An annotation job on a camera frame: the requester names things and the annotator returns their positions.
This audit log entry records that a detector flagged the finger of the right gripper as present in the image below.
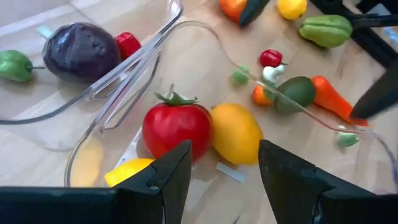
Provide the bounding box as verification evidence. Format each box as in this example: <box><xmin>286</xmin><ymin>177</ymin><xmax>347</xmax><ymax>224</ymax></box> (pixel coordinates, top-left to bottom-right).
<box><xmin>349</xmin><ymin>60</ymin><xmax>398</xmax><ymax>120</ymax></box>
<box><xmin>238</xmin><ymin>0</ymin><xmax>271</xmax><ymax>28</ymax></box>

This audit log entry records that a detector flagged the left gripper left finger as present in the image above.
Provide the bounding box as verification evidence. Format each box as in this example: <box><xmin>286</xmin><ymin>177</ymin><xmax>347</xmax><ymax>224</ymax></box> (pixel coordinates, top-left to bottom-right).
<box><xmin>113</xmin><ymin>139</ymin><xmax>193</xmax><ymax>224</ymax></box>

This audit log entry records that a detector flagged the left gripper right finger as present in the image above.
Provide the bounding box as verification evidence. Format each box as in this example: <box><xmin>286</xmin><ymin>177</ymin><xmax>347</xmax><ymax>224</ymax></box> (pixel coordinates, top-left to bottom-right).
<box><xmin>257</xmin><ymin>139</ymin><xmax>377</xmax><ymax>224</ymax></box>

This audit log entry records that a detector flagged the red tomato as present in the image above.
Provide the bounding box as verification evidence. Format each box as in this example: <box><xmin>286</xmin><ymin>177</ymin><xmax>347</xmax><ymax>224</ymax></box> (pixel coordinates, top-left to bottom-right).
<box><xmin>142</xmin><ymin>83</ymin><xmax>215</xmax><ymax>164</ymax></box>

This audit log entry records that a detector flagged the round yellow fruit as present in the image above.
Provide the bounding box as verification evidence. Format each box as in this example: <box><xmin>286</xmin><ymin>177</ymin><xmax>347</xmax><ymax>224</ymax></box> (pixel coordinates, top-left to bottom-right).
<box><xmin>104</xmin><ymin>157</ymin><xmax>155</xmax><ymax>188</ymax></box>

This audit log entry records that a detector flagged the yellow orange mango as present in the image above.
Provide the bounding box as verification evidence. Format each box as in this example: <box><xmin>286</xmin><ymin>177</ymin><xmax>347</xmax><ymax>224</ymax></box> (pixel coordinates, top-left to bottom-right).
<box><xmin>210</xmin><ymin>103</ymin><xmax>264</xmax><ymax>166</ymax></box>

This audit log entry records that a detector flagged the green avocado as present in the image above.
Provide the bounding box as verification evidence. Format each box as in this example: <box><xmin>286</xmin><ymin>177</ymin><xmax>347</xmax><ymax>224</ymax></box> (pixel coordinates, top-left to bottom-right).
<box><xmin>273</xmin><ymin>76</ymin><xmax>317</xmax><ymax>114</ymax></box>

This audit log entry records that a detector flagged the clear plastic bin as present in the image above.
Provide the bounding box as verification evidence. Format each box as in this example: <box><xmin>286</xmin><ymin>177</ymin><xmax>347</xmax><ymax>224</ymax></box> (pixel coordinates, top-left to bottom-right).
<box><xmin>0</xmin><ymin>0</ymin><xmax>185</xmax><ymax>152</ymax></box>
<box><xmin>63</xmin><ymin>20</ymin><xmax>398</xmax><ymax>224</ymax></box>

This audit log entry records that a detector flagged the round dark purple eggplant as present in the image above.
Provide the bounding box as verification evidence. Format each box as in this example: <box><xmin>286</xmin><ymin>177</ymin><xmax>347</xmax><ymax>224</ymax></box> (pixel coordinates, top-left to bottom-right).
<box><xmin>42</xmin><ymin>21</ymin><xmax>121</xmax><ymax>84</ymax></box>

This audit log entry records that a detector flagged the small green pepper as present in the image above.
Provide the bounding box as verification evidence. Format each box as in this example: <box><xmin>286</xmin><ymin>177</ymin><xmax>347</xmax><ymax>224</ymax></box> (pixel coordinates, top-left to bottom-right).
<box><xmin>0</xmin><ymin>49</ymin><xmax>46</xmax><ymax>83</ymax></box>

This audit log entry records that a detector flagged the orange pumpkin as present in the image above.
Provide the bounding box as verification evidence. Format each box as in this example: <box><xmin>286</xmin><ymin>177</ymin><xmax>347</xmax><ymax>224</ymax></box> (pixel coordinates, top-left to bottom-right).
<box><xmin>220</xmin><ymin>0</ymin><xmax>249</xmax><ymax>23</ymax></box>

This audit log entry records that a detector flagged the yellow lemon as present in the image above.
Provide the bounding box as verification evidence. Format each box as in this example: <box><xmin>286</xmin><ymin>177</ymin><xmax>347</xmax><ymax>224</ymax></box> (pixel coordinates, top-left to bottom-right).
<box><xmin>276</xmin><ymin>0</ymin><xmax>308</xmax><ymax>21</ymax></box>

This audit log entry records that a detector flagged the orange carrot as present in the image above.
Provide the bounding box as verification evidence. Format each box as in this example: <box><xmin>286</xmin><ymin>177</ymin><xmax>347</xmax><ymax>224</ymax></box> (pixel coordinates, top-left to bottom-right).
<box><xmin>310</xmin><ymin>75</ymin><xmax>370</xmax><ymax>127</ymax></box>

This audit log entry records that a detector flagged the small green leafy vegetable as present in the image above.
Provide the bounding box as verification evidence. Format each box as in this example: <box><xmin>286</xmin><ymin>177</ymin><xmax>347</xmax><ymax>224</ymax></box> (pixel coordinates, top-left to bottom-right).
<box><xmin>335</xmin><ymin>125</ymin><xmax>361</xmax><ymax>149</ymax></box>

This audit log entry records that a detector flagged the small white mushroom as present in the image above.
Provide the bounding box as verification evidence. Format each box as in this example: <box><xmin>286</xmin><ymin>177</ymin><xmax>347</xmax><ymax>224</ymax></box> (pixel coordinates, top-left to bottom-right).
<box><xmin>262</xmin><ymin>64</ymin><xmax>287</xmax><ymax>84</ymax></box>

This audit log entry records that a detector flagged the small green mushroom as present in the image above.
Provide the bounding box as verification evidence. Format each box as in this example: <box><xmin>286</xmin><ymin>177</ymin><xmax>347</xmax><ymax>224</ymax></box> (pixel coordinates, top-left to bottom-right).
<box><xmin>230</xmin><ymin>64</ymin><xmax>250</xmax><ymax>86</ymax></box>

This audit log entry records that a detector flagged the green chayote squash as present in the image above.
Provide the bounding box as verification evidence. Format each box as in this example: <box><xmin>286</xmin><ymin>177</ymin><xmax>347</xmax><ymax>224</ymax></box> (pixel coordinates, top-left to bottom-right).
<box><xmin>298</xmin><ymin>14</ymin><xmax>354</xmax><ymax>49</ymax></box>

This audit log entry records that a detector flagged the black table frame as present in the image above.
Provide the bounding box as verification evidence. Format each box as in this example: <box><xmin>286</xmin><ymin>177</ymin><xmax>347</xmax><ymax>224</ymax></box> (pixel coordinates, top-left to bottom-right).
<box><xmin>310</xmin><ymin>0</ymin><xmax>398</xmax><ymax>68</ymax></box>

